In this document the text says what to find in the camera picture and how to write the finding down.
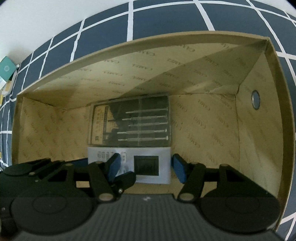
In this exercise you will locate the navy white checked bedsheet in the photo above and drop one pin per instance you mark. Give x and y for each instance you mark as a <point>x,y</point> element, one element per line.
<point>138,19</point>

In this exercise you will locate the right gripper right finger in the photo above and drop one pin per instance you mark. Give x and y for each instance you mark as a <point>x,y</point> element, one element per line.
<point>191,176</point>

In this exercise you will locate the screwdriver set clear case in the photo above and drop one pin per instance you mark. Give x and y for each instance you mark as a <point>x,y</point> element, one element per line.
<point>140,121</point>

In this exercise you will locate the brown cardboard box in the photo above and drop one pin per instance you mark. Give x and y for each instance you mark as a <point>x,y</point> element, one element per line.
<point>212,97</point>

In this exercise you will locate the teal green small box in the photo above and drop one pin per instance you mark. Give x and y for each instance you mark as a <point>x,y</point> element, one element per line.
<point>7,68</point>

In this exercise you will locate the white calculator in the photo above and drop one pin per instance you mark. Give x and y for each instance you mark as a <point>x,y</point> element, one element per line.
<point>151,165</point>

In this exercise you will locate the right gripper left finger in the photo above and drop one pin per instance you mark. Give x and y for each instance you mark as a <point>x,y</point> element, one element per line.
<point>102,175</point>

